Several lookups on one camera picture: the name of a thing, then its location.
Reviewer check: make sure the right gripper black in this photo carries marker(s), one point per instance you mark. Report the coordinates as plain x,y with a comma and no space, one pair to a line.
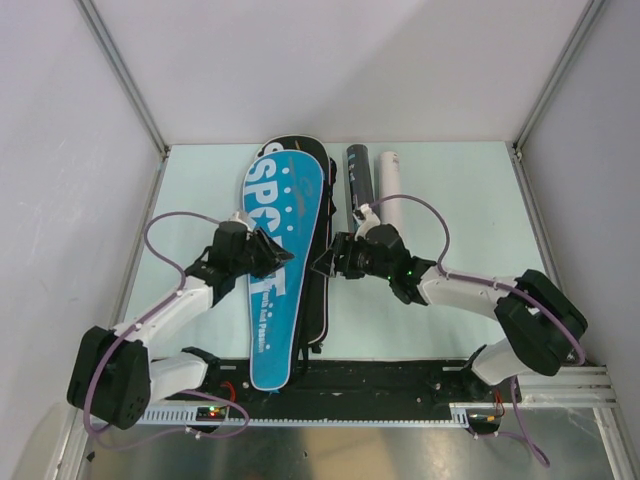
330,263

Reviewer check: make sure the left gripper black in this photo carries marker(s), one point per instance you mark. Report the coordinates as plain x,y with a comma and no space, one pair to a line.
268,249

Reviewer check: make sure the black racket bag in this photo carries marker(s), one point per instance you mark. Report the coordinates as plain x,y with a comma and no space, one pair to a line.
313,316

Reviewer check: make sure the blue racket bag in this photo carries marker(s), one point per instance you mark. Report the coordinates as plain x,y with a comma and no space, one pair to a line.
282,194

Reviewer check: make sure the white shuttlecock tube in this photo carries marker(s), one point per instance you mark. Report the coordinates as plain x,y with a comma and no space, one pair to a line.
389,183

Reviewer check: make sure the black shuttlecock tube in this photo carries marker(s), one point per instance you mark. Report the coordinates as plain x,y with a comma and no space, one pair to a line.
359,185

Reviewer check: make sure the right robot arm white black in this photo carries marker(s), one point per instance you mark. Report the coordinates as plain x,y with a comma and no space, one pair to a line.
541,325

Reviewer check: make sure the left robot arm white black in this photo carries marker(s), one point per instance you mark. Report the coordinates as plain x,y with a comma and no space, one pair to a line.
118,372

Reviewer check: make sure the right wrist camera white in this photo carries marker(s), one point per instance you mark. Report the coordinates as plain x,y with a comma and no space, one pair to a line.
366,220

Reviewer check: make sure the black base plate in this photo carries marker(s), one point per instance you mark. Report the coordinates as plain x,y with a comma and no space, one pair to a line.
358,391

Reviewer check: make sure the left circuit board with wires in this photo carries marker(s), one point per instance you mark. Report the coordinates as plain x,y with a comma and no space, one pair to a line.
217,412

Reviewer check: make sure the circuit board with wires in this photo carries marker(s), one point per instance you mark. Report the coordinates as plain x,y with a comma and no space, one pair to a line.
217,412
485,425

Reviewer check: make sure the right circuit board with wires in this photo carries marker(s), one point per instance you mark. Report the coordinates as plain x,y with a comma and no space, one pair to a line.
485,425

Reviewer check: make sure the left frame post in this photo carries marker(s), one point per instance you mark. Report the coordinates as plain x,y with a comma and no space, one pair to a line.
114,58

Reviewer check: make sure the frame post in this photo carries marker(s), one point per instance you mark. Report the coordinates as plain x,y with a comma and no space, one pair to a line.
567,57
114,58

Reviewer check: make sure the aluminium frame rail front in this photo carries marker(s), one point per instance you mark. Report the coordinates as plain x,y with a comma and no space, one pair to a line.
572,387

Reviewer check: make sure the right frame post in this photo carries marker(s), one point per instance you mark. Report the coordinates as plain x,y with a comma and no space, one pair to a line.
567,57

